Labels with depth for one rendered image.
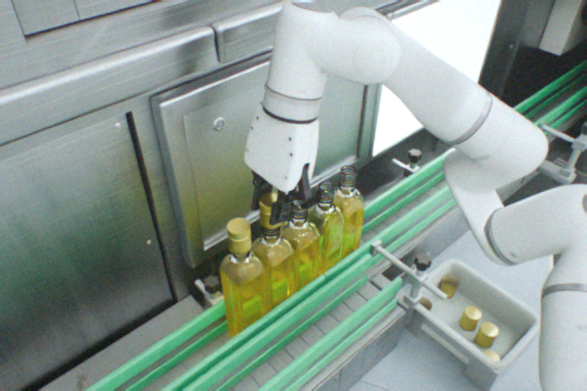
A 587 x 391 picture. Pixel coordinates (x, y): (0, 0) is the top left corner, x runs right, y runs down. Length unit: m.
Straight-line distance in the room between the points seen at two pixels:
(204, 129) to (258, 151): 0.11
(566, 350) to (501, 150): 0.25
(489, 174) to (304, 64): 0.31
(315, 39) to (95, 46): 0.26
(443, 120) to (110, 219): 0.51
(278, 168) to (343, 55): 0.17
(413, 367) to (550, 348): 0.44
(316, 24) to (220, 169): 0.32
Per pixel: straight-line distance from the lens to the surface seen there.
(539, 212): 0.73
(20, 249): 0.78
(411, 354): 1.10
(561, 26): 1.72
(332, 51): 0.61
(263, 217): 0.74
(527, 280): 1.31
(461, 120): 0.67
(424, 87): 0.72
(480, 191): 0.78
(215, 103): 0.76
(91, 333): 0.96
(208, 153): 0.79
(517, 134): 0.72
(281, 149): 0.66
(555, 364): 0.69
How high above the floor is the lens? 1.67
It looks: 42 degrees down
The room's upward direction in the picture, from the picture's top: straight up
